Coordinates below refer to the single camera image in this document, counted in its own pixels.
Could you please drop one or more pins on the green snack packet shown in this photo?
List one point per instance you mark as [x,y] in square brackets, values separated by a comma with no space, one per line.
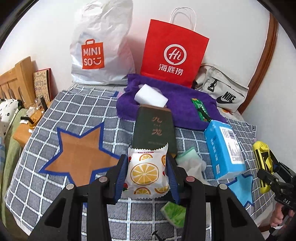
[202,112]

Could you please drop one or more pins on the person's right hand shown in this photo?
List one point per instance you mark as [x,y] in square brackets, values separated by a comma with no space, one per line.
[277,215]

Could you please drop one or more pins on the purple towel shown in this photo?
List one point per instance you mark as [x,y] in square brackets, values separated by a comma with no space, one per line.
[179,102]

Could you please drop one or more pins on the orange print wet wipe pack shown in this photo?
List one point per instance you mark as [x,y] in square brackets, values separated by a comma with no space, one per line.
[146,176]

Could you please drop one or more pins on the wooden nightstand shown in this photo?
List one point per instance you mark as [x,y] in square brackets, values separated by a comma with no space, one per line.
[28,122]

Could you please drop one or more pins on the brown star felt mat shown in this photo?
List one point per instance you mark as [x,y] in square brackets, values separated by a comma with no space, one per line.
[80,157]

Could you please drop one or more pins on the grey checked bed sheet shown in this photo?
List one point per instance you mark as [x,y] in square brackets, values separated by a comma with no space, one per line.
[77,111]

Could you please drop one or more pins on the green scouring sponge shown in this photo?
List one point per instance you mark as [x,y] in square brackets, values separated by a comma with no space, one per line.
[174,214]

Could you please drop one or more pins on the patterned book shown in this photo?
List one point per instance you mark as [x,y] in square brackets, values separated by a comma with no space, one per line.
[42,80]

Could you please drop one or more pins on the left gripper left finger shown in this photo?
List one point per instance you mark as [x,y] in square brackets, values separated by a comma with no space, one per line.
[63,218]

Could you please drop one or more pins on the blue star felt mat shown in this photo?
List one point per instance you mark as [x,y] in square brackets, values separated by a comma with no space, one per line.
[241,186]

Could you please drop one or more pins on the yellow black small pouch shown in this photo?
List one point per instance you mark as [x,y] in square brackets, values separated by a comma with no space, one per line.
[262,155]

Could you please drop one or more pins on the wooden headboard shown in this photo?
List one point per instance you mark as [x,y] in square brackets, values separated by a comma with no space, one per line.
[18,83]

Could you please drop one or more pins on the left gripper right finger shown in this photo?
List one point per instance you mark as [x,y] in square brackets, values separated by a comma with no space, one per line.
[229,219]

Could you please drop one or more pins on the white fruit print mattress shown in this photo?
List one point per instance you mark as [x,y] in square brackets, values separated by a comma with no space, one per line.
[228,114]

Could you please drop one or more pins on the dark green box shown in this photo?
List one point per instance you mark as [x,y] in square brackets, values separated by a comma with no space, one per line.
[154,129]

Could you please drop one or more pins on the blue tissue pack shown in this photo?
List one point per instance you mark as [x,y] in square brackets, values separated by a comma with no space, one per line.
[224,150]

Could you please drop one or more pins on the beige Nike waist bag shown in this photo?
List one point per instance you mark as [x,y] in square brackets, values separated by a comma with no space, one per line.
[220,85]

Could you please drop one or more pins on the wooden door frame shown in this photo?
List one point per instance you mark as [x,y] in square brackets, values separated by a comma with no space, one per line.
[264,62]

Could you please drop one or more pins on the red paper shopping bag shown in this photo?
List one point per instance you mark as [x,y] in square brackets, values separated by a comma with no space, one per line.
[173,53]

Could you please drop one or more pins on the white spotted pillow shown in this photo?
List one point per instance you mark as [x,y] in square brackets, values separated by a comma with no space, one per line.
[8,109]

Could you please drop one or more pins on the white fabric glove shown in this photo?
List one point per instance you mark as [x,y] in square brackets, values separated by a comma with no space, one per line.
[192,164]

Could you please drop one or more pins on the white Miniso plastic bag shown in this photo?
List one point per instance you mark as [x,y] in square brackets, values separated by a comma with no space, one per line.
[100,54]

